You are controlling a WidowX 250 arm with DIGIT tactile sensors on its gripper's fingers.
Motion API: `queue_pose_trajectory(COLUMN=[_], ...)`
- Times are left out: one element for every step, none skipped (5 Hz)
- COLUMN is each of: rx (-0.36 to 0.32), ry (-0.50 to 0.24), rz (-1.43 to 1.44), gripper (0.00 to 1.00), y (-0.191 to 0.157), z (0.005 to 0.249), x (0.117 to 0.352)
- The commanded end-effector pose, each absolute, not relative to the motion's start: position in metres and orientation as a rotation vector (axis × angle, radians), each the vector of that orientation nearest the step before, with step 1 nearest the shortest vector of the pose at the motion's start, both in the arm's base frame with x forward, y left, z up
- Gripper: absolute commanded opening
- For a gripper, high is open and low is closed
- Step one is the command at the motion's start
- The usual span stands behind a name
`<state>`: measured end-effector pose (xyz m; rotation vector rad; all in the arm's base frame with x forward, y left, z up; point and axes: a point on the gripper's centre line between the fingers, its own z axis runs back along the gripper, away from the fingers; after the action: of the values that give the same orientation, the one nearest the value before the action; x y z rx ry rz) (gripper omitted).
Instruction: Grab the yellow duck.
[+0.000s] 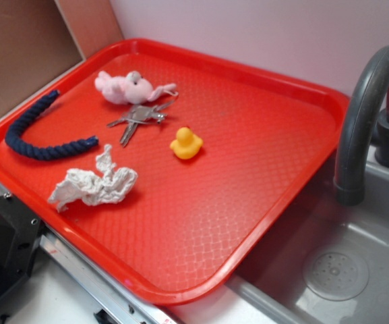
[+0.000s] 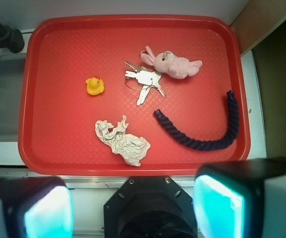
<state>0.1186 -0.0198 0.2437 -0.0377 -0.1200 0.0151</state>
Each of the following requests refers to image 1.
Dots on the grey plastic sink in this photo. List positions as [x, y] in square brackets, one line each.
[270, 277]

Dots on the silver metal rail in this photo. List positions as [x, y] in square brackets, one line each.
[116, 306]

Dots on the yellow rubber duck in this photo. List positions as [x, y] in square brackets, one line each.
[186, 145]

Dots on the pink plush toy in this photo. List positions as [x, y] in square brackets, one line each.
[130, 89]

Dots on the sink drain strainer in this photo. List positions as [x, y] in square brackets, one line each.
[335, 274]

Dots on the grey curved faucet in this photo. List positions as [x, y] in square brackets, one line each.
[366, 123]

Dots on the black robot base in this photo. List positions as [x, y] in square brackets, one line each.
[20, 232]

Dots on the brown cardboard panel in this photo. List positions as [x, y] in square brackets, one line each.
[40, 40]

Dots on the red plastic tray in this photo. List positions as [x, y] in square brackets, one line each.
[186, 224]

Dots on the silver metal keys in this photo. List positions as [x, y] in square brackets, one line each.
[140, 115]

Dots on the crumpled white cloth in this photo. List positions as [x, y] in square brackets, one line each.
[109, 184]

